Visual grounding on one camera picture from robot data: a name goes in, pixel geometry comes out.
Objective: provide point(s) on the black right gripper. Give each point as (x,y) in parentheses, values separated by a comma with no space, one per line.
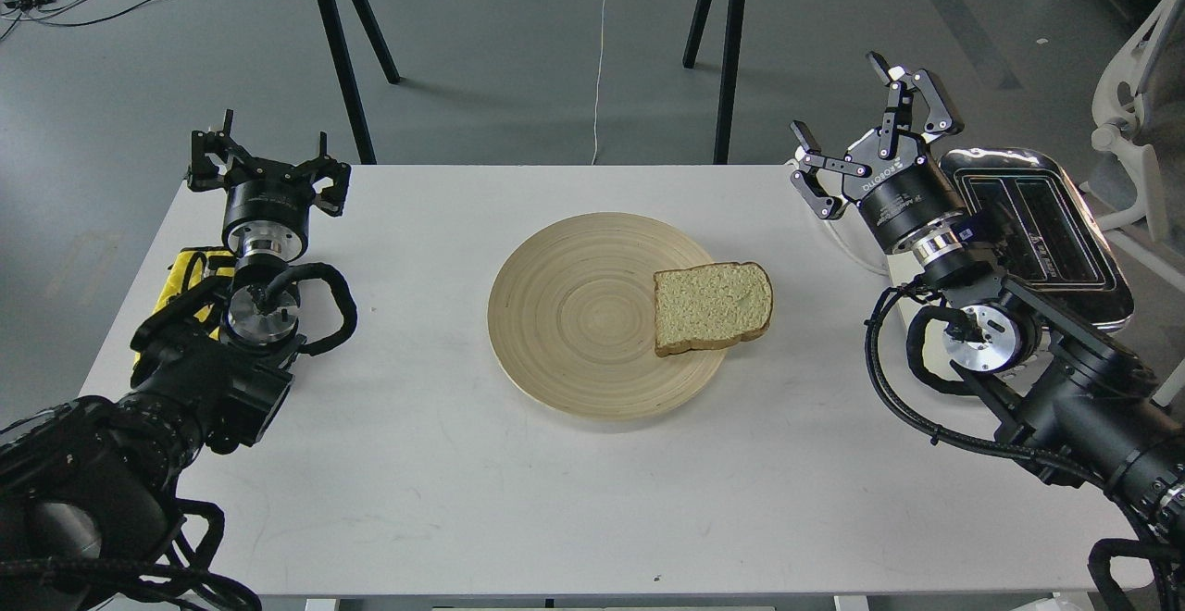
(888,174)

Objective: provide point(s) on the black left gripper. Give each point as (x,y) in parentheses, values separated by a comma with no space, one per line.
(265,190)

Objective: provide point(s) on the slice of bread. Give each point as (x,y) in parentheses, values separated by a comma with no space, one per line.
(711,307)

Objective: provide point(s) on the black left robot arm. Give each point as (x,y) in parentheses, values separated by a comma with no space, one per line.
(91,508)

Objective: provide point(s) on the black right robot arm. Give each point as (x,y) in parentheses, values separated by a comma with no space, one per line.
(1065,429)

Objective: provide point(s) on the white chrome toaster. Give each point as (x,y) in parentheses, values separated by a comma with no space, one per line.
(1024,263)

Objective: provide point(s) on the yellow cloth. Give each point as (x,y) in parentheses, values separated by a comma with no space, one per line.
(181,280)

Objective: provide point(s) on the white office chair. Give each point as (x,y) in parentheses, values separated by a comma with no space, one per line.
(1136,111)

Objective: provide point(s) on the round wooden plate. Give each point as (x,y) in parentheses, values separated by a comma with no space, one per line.
(571,318)

